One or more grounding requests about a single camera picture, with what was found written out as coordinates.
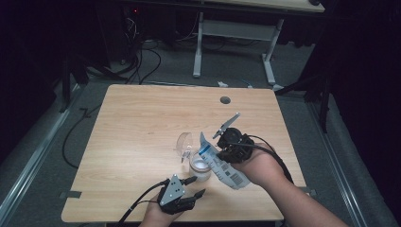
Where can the dark computer case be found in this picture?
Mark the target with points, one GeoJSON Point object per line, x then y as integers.
{"type": "Point", "coordinates": [121, 31]}

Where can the grey tape strip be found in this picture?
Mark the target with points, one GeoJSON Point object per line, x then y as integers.
{"type": "Point", "coordinates": [71, 194]}
{"type": "Point", "coordinates": [310, 191]}

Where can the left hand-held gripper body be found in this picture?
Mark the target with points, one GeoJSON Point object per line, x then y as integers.
{"type": "Point", "coordinates": [173, 192]}

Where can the person's right hand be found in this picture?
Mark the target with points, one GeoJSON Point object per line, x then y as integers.
{"type": "Point", "coordinates": [265, 167]}

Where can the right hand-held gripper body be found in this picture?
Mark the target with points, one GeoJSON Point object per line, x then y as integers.
{"type": "Point", "coordinates": [236, 142]}

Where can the white and blue packet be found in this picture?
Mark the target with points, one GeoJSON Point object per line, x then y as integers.
{"type": "Point", "coordinates": [227, 171]}

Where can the small white floor item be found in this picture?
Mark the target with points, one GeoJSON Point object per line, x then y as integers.
{"type": "Point", "coordinates": [222, 84]}

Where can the desk with white legs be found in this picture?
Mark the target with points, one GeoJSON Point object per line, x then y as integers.
{"type": "Point", "coordinates": [235, 30]}

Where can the black tripod stand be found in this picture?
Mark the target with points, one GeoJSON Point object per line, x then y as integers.
{"type": "Point", "coordinates": [324, 101]}

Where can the metal floor rail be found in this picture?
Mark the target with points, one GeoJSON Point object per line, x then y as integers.
{"type": "Point", "coordinates": [34, 160]}
{"type": "Point", "coordinates": [342, 176]}

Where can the person's left hand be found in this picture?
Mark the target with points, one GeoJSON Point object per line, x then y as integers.
{"type": "Point", "coordinates": [157, 217]}

